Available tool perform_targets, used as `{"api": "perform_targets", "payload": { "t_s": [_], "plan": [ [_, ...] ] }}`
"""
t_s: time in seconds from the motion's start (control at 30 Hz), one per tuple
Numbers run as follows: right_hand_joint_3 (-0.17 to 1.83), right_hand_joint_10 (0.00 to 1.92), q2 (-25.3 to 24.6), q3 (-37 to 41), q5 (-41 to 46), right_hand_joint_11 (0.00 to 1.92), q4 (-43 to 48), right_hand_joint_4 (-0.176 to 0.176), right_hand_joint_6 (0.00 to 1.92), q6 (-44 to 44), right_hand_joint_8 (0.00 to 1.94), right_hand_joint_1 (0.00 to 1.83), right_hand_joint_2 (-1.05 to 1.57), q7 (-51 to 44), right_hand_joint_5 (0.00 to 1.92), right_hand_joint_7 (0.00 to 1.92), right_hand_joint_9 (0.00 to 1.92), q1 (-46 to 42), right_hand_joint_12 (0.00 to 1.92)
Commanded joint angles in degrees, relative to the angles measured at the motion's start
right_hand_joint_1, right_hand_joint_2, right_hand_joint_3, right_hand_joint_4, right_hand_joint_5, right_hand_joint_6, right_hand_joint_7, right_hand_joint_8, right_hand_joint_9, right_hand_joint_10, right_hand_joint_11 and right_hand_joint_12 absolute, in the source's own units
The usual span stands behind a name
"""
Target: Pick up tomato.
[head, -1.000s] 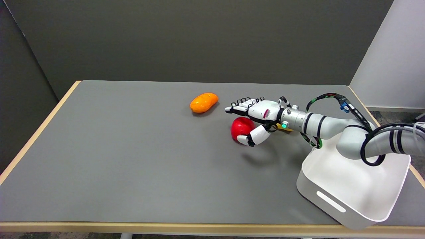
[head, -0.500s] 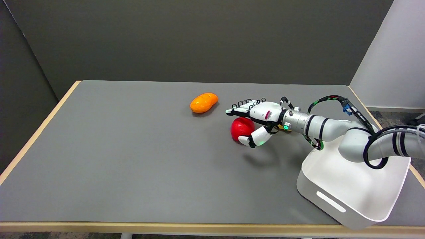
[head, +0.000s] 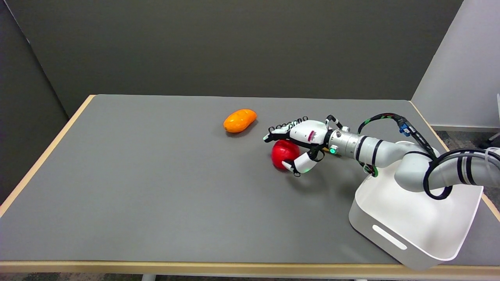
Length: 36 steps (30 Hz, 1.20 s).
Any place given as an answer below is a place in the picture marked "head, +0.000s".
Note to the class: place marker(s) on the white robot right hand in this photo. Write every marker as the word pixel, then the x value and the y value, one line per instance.
pixel 308 134

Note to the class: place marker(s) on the white table leg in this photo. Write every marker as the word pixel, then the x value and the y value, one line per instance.
pixel 149 277

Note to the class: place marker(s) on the grey table mat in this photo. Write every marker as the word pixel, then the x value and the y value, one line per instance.
pixel 175 183

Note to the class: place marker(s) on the orange mango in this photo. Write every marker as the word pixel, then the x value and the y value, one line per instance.
pixel 239 120

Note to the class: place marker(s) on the red apple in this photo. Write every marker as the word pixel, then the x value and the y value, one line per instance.
pixel 282 154

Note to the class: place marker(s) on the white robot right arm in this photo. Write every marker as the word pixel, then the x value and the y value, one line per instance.
pixel 390 150

